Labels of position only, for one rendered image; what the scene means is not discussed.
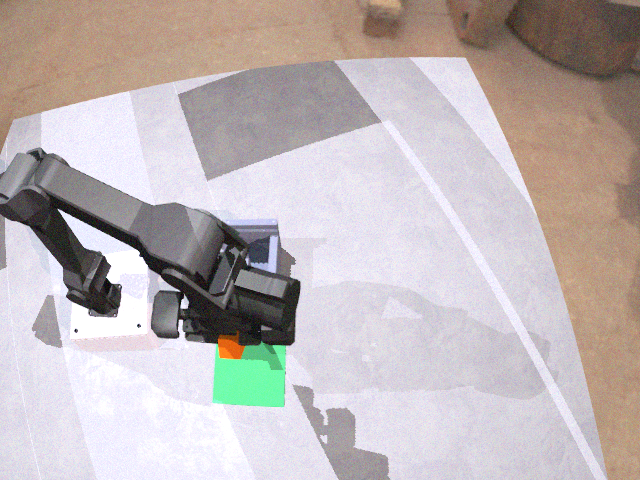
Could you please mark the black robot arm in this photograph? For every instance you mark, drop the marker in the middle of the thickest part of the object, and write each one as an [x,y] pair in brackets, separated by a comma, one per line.
[179,243]

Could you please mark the orange l-shaped part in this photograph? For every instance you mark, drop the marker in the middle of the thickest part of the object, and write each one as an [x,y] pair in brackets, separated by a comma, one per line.
[228,346]

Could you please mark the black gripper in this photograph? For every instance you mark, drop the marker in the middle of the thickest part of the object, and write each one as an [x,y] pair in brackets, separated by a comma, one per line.
[206,327]

